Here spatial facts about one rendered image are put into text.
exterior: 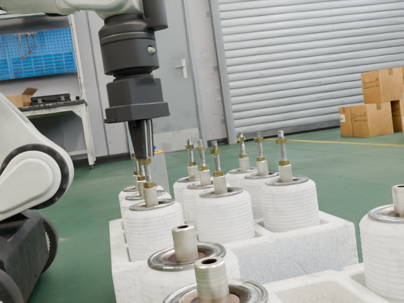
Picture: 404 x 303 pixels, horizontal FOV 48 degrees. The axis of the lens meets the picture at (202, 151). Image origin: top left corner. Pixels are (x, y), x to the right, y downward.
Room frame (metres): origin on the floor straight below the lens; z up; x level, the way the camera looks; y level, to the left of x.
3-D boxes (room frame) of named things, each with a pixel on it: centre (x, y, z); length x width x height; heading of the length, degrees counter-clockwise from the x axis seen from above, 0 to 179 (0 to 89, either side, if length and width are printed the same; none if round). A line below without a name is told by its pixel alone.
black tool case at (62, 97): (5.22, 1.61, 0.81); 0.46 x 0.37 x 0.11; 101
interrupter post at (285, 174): (0.79, -0.14, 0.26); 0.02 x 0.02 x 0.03
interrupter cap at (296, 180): (0.79, -0.14, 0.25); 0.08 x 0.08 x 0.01
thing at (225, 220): (0.76, -0.02, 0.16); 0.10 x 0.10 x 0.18
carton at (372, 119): (4.34, -1.64, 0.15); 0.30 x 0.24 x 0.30; 10
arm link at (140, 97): (0.74, 0.09, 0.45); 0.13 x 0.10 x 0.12; 145
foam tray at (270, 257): (0.88, 0.00, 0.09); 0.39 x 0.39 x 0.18; 12
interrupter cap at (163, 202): (0.74, 0.09, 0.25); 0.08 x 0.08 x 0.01
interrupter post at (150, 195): (0.74, 0.09, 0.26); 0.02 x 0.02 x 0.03
